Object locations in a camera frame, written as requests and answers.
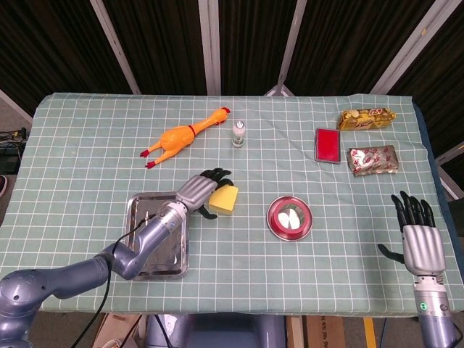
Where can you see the blue-grey robot torso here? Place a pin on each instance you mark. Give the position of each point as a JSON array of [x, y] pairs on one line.
[[217, 331]]

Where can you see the red ink pad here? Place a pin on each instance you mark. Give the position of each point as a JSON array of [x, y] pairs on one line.
[[328, 146]]

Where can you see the yellow foam cube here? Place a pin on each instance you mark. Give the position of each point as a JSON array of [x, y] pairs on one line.
[[224, 201]]

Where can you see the rectangular steel tray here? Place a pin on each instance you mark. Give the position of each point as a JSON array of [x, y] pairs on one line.
[[174, 261]]

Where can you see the red plastic ring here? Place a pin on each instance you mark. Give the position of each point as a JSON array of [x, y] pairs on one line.
[[272, 221]]

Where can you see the small white bottle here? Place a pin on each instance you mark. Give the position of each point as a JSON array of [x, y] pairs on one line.
[[238, 136]]

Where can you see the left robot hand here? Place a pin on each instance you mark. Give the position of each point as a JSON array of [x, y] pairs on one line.
[[197, 190]]

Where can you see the wide slanted white frame post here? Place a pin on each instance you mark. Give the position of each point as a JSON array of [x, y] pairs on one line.
[[409, 47]]

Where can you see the green checked tablecloth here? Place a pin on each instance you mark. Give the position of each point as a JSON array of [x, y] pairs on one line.
[[253, 272]]

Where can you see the white frame post with foot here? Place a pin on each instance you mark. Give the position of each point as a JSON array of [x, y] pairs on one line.
[[290, 47]]

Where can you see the upright white frame post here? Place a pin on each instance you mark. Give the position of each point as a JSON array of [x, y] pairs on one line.
[[210, 47]]

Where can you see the orange rubber chicken toy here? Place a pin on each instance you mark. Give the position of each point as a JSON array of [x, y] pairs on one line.
[[177, 137]]

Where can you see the black pleated curtain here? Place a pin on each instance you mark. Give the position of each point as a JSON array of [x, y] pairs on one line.
[[163, 43]]

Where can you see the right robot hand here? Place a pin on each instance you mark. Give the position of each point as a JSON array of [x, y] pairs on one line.
[[424, 250]]

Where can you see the gold snack packet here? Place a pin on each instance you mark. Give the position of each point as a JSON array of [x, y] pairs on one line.
[[366, 121]]

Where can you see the silver red-print snack packet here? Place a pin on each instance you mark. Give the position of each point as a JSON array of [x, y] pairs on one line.
[[373, 160]]

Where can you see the open cardboard box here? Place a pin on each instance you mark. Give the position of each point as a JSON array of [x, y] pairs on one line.
[[119, 331]]

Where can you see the round steel plate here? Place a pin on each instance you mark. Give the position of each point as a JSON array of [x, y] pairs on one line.
[[307, 232]]

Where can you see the printed cardboard box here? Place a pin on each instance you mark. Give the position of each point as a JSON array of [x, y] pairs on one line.
[[326, 331]]

